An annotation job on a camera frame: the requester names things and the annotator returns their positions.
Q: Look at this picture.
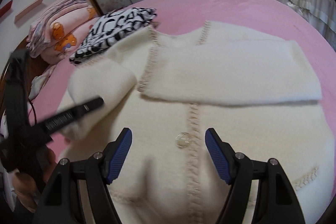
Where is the person's left hand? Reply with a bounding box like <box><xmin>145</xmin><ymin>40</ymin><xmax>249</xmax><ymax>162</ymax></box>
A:
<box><xmin>12</xmin><ymin>147</ymin><xmax>57</xmax><ymax>214</ymax></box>

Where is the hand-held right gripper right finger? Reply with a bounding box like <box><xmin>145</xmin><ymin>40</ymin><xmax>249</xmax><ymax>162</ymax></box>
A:
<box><xmin>205</xmin><ymin>128</ymin><xmax>303</xmax><ymax>224</ymax></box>

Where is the white fuzzy cardigan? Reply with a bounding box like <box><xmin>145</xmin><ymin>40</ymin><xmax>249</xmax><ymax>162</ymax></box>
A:
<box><xmin>56</xmin><ymin>20</ymin><xmax>332</xmax><ymax>224</ymax></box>

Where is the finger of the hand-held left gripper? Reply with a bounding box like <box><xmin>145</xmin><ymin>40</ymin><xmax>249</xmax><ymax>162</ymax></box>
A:
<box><xmin>70</xmin><ymin>97</ymin><xmax>105</xmax><ymax>120</ymax></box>

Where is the pale pink pillow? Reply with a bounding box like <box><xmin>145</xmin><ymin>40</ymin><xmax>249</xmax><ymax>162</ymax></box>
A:
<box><xmin>29</xmin><ymin>64</ymin><xmax>58</xmax><ymax>100</ymax></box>

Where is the pink bed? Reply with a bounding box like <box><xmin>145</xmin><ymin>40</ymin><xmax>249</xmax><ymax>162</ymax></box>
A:
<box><xmin>28</xmin><ymin>0</ymin><xmax>336</xmax><ymax>224</ymax></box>

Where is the black and white patterned cloth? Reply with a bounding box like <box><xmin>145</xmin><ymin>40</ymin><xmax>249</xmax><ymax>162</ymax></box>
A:
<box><xmin>69</xmin><ymin>7</ymin><xmax>158</xmax><ymax>66</ymax></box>

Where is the pink bear print quilt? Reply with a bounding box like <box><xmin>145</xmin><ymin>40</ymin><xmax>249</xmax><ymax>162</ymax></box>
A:
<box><xmin>26</xmin><ymin>0</ymin><xmax>97</xmax><ymax>65</ymax></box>

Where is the red wall shelf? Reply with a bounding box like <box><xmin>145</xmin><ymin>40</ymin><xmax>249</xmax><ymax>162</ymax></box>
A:
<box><xmin>0</xmin><ymin>0</ymin><xmax>13</xmax><ymax>20</ymax></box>

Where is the brown wooden headboard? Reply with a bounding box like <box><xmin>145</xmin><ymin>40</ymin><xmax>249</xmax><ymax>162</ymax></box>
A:
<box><xmin>0</xmin><ymin>36</ymin><xmax>33</xmax><ymax>78</ymax></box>

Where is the pink wall shelf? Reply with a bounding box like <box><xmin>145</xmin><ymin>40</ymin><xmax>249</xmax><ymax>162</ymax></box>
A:
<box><xmin>14</xmin><ymin>0</ymin><xmax>46</xmax><ymax>23</ymax></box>

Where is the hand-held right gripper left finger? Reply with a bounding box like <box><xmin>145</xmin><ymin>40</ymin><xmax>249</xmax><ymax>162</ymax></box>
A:
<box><xmin>31</xmin><ymin>128</ymin><xmax>132</xmax><ymax>224</ymax></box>

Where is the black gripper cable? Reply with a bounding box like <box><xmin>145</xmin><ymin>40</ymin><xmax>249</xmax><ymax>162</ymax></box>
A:
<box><xmin>28</xmin><ymin>99</ymin><xmax>38</xmax><ymax>126</ymax></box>

